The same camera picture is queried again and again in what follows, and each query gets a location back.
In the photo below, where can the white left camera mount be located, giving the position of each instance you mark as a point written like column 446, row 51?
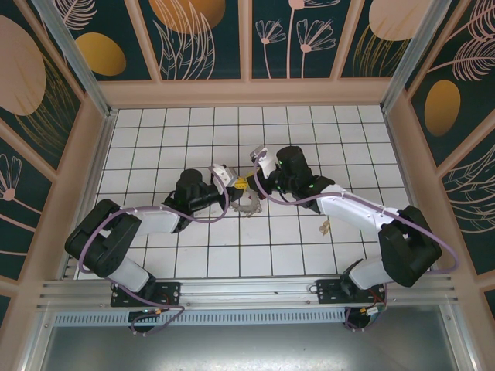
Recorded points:
column 218, row 174

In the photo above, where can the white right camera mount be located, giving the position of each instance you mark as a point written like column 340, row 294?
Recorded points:
column 268, row 164

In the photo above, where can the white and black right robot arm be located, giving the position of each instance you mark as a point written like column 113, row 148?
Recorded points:
column 356, row 212

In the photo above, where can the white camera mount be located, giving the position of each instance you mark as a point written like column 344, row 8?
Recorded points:
column 268, row 164
column 218, row 174

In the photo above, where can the aluminium corner post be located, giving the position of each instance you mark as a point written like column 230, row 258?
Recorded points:
column 77, row 65
column 414, row 54

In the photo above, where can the brushed steel sheet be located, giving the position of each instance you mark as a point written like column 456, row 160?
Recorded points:
column 247, row 348

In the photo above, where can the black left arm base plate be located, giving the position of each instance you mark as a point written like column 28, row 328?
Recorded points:
column 166, row 293

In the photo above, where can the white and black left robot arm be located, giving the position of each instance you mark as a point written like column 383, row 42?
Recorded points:
column 154, row 222

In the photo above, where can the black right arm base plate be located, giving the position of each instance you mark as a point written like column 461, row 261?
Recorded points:
column 332, row 291

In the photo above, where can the long grooved aluminium rail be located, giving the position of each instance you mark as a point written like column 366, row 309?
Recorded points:
column 247, row 290

